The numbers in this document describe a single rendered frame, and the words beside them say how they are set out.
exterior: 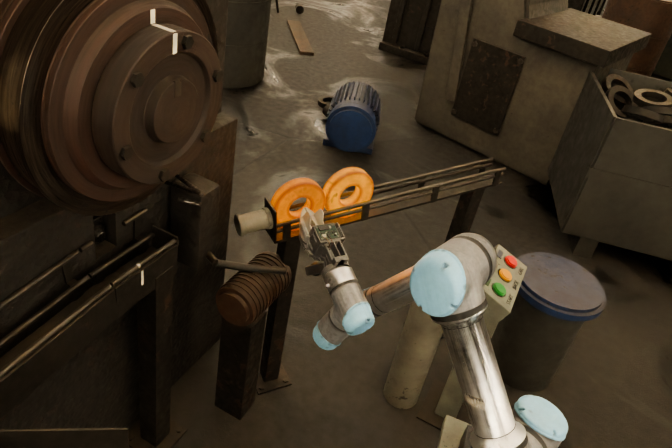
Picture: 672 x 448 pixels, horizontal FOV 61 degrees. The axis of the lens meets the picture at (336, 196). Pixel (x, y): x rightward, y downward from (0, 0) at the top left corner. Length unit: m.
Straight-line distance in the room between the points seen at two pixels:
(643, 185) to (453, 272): 1.94
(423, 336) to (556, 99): 2.00
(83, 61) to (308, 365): 1.42
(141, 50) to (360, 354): 1.49
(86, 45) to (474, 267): 0.78
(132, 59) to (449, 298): 0.69
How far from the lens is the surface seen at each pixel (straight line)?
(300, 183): 1.51
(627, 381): 2.56
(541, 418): 1.38
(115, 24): 0.98
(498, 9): 3.53
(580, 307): 2.03
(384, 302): 1.43
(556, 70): 3.43
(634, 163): 2.89
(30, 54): 0.93
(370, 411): 2.01
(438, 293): 1.12
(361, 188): 1.62
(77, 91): 0.96
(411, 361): 1.87
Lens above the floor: 1.57
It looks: 32 degrees down
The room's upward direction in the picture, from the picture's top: 11 degrees clockwise
